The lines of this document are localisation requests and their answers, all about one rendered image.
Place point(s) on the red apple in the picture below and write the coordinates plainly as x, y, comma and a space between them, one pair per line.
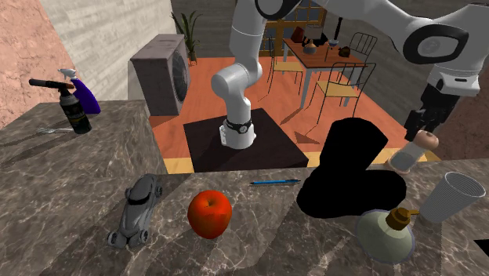
209, 216

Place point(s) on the grey toy car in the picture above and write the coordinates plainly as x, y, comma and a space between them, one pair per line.
135, 214

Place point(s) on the wooden dining table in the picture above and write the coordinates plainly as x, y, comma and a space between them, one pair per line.
317, 59

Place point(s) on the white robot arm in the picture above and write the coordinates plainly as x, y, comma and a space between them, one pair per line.
240, 76

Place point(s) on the glass shaker with tan cap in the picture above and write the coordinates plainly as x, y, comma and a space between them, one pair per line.
410, 155

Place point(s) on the green potted plant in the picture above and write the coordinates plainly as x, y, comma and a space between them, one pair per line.
189, 30

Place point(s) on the grey ribbed cup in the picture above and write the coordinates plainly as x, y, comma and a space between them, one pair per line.
447, 200

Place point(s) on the dark robot stand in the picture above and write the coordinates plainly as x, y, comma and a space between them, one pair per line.
275, 153

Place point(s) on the purple spray bottle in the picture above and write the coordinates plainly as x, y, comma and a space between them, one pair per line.
87, 99

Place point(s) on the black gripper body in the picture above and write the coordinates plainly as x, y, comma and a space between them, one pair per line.
439, 99

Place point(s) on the silver fork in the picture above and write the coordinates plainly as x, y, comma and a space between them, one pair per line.
53, 130

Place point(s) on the pale green bottle brass pump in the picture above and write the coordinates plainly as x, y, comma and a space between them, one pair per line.
382, 239

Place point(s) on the wooden framed window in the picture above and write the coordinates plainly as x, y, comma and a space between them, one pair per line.
282, 30

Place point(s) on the blue pen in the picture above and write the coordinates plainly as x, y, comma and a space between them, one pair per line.
273, 182

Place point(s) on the black spray bottle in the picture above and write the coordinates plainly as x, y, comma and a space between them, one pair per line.
74, 111

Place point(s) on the grey box with round fan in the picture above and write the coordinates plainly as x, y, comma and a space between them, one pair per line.
152, 76

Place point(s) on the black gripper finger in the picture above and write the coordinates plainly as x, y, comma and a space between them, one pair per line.
412, 124
433, 121

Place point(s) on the black boot-shaped object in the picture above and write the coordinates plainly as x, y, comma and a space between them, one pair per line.
351, 176

